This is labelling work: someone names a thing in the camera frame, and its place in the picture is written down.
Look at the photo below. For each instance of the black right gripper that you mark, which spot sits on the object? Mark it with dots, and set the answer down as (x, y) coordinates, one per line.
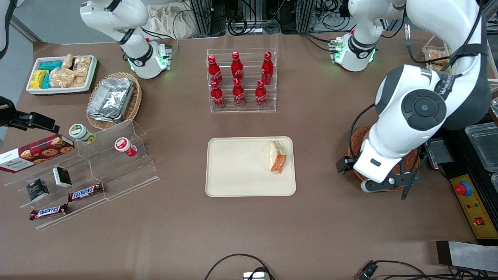
(11, 118)

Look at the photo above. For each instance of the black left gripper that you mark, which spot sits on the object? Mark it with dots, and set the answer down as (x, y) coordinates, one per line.
(344, 164)

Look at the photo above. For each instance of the triangular sandwich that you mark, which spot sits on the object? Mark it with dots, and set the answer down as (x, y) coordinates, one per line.
(277, 157)

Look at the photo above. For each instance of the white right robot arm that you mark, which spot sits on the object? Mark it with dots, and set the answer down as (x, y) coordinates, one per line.
(136, 54)

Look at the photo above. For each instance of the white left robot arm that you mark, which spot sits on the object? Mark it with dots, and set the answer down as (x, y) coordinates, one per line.
(389, 128)

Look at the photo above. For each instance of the round brown wicker basket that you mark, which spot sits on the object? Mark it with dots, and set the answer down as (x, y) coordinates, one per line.
(412, 165)

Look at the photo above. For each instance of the oval wicker basket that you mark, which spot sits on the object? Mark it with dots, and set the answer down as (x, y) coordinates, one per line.
(134, 105)

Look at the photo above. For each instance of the cream rectangular tray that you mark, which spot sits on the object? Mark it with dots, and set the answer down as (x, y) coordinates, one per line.
(241, 167)

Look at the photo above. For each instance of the red Walkers cookie box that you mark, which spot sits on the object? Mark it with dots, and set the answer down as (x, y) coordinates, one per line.
(35, 153)

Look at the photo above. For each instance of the green yogurt cup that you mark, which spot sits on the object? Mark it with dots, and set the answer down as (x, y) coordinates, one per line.
(79, 132)

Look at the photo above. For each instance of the white rectangular snack bin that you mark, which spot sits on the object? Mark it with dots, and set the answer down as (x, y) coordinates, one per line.
(62, 90)

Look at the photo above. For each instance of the teal snack pack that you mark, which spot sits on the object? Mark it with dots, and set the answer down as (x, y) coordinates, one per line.
(51, 65)
(46, 81)

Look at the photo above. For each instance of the yellow snack pack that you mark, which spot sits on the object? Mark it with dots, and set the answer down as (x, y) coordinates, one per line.
(38, 79)

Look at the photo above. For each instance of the clear bag of rice snacks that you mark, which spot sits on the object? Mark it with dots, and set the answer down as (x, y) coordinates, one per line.
(68, 61)
(437, 58)
(80, 81)
(82, 66)
(61, 77)

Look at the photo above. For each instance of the black box white label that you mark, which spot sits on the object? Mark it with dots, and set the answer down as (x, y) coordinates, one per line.
(62, 177)

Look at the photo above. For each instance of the black box gold print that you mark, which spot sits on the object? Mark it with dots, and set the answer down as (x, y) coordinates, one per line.
(37, 189)

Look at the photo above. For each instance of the stacked aluminium foil trays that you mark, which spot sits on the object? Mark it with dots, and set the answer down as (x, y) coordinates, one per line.
(111, 99)

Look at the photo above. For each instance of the Snickers chocolate bar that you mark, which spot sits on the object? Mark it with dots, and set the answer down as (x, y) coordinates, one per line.
(48, 212)
(85, 192)

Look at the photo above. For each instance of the red yogurt cup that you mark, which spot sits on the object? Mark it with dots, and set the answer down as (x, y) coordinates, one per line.
(124, 146)

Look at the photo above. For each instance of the clear acrylic stepped shelf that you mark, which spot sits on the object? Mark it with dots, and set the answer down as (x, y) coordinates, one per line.
(116, 175)

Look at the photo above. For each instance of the red cola bottle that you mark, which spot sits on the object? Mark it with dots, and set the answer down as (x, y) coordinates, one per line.
(218, 97)
(260, 95)
(267, 70)
(238, 95)
(214, 72)
(237, 68)

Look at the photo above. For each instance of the clear acrylic bottle rack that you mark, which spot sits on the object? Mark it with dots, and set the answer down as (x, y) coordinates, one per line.
(249, 107)

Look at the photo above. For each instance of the red emergency stop button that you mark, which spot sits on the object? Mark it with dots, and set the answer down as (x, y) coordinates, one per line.
(463, 188)

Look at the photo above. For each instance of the black machine yellow panel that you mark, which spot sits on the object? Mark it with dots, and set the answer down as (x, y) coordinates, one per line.
(470, 210)

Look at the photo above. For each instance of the clear plastic container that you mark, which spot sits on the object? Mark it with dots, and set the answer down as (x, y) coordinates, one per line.
(482, 146)

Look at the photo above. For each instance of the silver connector block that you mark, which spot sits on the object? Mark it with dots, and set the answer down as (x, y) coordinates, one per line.
(255, 276)

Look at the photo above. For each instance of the grey flat strip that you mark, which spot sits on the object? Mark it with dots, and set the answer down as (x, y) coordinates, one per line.
(467, 256)

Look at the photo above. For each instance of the beige cloth bag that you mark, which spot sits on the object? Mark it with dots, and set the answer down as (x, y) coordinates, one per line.
(171, 21)

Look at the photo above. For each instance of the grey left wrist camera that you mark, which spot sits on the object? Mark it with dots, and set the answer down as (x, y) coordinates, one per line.
(373, 186)

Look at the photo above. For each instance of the aluminium frame post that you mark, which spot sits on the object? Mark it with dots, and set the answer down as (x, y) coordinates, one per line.
(200, 17)
(305, 15)

